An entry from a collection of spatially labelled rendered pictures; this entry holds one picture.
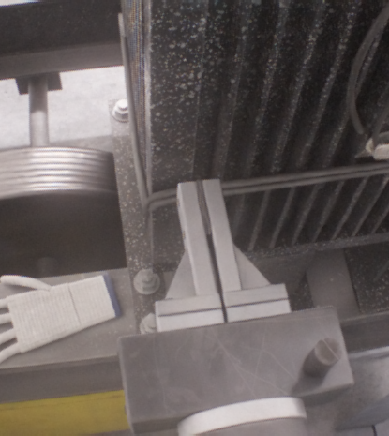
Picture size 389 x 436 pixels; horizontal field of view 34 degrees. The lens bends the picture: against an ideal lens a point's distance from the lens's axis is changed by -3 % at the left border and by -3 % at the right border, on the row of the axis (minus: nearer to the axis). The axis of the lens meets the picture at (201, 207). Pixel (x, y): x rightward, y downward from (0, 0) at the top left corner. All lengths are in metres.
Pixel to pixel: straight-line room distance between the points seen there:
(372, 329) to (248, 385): 0.98
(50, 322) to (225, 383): 0.67
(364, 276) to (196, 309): 0.72
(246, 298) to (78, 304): 0.65
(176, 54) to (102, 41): 1.17
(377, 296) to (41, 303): 0.54
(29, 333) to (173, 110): 0.57
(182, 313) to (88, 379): 0.87
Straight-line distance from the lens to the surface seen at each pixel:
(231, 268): 0.40
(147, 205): 0.62
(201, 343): 0.37
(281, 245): 0.82
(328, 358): 0.35
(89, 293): 1.03
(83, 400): 1.26
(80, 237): 1.37
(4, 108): 2.10
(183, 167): 0.60
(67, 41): 1.63
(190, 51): 0.47
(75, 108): 2.06
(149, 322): 0.98
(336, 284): 1.08
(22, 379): 1.27
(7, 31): 1.60
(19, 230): 1.34
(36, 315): 1.02
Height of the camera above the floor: 1.63
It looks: 61 degrees down
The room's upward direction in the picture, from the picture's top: 7 degrees clockwise
